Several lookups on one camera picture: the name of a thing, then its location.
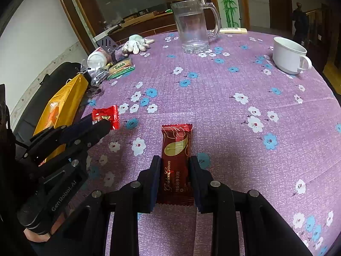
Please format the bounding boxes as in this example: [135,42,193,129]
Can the white jar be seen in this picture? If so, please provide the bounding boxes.
[87,47,112,68]

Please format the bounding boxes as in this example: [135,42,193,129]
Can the white cup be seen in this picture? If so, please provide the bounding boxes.
[272,37,312,75]

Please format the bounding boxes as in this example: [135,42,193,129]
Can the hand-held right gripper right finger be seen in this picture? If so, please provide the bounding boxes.
[189,155,313,256]

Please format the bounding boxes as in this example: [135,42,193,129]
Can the clear glass mug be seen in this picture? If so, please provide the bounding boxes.
[170,0,221,54]

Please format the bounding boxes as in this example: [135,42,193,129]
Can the small red candy packet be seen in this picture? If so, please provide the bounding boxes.
[92,105,120,131]

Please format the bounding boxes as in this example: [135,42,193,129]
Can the black bag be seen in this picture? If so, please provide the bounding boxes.
[12,62,83,150]

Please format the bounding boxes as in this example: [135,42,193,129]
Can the white glove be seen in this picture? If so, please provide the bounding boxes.
[122,35,155,54]

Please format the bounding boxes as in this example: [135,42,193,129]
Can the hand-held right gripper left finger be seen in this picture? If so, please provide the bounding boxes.
[51,155,163,256]

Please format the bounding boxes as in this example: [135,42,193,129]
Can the wooden framed glass window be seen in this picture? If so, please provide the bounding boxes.
[53,0,214,55]

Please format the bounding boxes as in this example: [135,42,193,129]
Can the dark brown snack packet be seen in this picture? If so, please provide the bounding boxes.
[156,123,196,206]

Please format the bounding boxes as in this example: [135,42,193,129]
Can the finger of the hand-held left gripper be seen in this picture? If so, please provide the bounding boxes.
[28,113,94,160]
[25,123,111,176]

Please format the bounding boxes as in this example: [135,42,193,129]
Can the person's left hand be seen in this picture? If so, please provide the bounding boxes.
[24,228,52,243]

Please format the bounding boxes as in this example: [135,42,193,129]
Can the green yellow biscuit packet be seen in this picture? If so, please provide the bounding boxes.
[107,58,135,80]

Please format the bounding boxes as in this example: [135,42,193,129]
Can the brown wooden door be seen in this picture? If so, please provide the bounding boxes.
[265,0,293,32]

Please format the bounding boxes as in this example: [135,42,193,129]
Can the bamboo wall poster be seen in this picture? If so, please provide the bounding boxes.
[214,0,241,28]

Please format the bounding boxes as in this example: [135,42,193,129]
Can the clear plastic wrappers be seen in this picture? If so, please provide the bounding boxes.
[80,64,110,94]

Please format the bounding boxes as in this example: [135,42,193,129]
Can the cardboard box with yellow tape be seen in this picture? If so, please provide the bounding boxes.
[32,73,90,166]

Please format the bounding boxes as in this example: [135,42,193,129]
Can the black slotted stand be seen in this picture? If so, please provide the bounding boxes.
[96,35,118,62]

